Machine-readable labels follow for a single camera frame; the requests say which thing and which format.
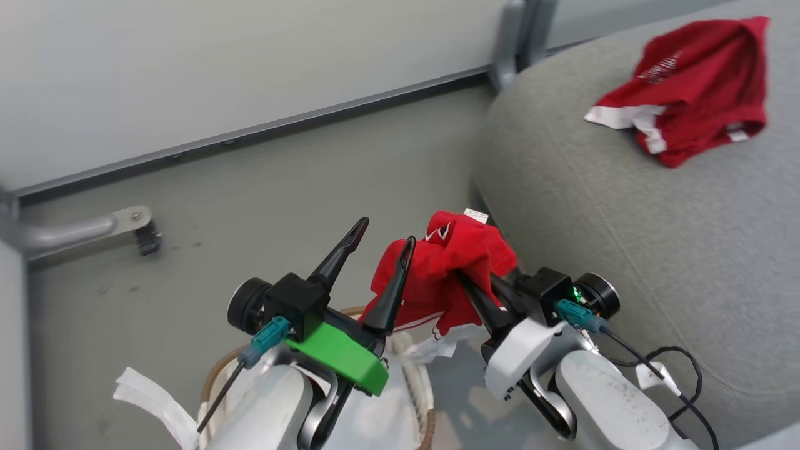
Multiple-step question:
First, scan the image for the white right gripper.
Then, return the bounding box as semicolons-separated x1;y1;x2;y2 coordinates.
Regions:
455;269;571;402

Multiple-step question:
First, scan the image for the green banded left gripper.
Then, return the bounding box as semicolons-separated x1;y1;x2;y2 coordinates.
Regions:
285;217;418;398

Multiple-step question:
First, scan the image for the red garment with white label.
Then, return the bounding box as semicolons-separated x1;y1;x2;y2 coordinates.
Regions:
359;208;519;364

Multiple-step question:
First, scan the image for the red shirt with white trim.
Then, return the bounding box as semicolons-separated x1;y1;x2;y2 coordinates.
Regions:
584;16;771;169

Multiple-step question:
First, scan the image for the grey fabric sofa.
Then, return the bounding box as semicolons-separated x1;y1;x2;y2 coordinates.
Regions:
470;0;800;450

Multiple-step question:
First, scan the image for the white basket liner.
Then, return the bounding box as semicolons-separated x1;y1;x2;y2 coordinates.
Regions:
199;330;433;450

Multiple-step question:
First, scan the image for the white fabric strip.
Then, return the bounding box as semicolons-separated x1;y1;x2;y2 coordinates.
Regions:
112;367;202;450

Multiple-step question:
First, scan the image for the left teal plug black cable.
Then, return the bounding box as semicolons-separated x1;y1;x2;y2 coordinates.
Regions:
196;315;292;436

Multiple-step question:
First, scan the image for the teal plug black cable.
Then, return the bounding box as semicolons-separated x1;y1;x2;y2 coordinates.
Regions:
555;298;721;450
196;315;292;436

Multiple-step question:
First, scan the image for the white cable tag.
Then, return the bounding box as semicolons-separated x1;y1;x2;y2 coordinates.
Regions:
636;361;683;398

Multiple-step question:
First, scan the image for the grey aluminium floor rail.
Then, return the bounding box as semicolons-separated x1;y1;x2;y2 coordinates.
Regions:
9;62;498;201

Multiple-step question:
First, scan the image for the right teal plug black cable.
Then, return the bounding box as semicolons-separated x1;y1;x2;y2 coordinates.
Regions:
555;298;721;450

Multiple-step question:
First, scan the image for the grey aluminium frame post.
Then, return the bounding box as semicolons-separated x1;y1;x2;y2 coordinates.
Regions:
489;0;560;93

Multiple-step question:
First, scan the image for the grey metal door stop bracket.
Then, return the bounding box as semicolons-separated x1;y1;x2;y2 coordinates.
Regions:
0;205;163;261

